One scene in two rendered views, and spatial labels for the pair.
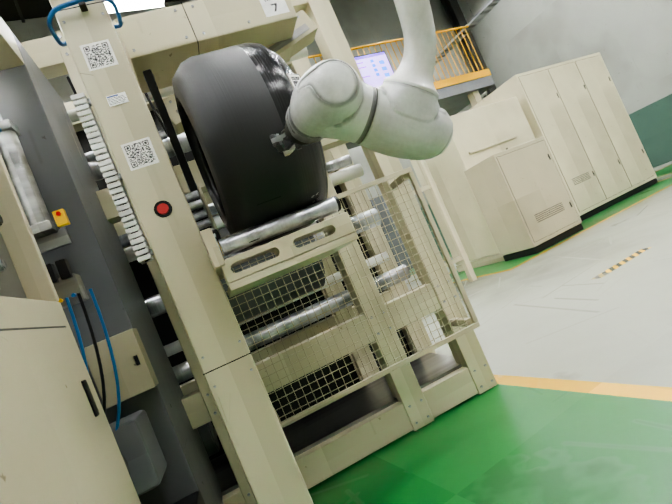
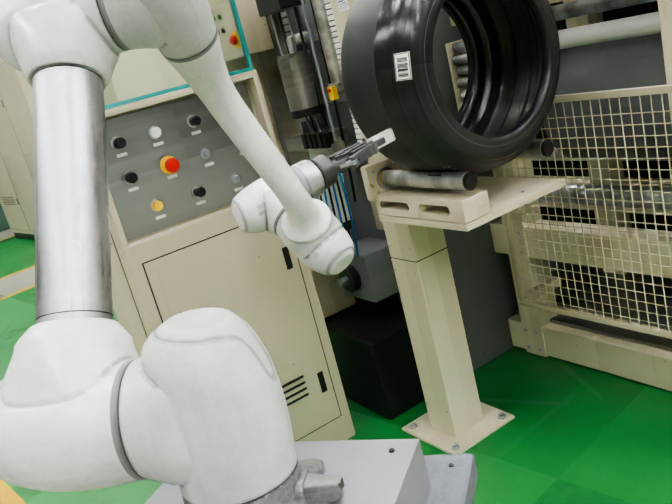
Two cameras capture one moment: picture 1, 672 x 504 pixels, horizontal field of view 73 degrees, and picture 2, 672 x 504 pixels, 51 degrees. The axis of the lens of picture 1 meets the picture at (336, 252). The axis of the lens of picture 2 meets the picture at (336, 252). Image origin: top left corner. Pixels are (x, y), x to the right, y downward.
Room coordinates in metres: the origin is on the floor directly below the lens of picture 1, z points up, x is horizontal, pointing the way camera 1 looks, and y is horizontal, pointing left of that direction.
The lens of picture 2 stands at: (0.51, -1.59, 1.29)
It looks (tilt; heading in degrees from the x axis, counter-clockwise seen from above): 16 degrees down; 76
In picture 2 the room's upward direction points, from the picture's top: 15 degrees counter-clockwise
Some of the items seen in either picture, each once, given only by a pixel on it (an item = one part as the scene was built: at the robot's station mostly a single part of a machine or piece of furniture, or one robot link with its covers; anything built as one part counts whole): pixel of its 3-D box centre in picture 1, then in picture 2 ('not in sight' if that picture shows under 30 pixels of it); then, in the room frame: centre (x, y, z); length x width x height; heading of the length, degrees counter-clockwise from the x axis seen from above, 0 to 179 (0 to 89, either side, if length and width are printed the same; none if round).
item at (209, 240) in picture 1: (215, 257); (420, 163); (1.29, 0.32, 0.90); 0.40 x 0.03 x 0.10; 16
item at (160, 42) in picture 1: (211, 38); not in sight; (1.66, 0.11, 1.71); 0.61 x 0.25 x 0.15; 106
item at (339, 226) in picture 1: (287, 248); (428, 202); (1.21, 0.11, 0.83); 0.36 x 0.09 x 0.06; 106
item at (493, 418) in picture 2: not in sight; (456, 421); (1.25, 0.39, 0.01); 0.27 x 0.27 x 0.02; 16
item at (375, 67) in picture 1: (372, 77); not in sight; (5.15, -1.17, 2.60); 0.60 x 0.05 x 0.55; 114
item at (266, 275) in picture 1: (286, 267); (469, 199); (1.34, 0.15, 0.80); 0.37 x 0.36 x 0.02; 16
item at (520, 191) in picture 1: (523, 199); not in sight; (5.69, -2.41, 0.62); 0.90 x 0.56 x 1.25; 114
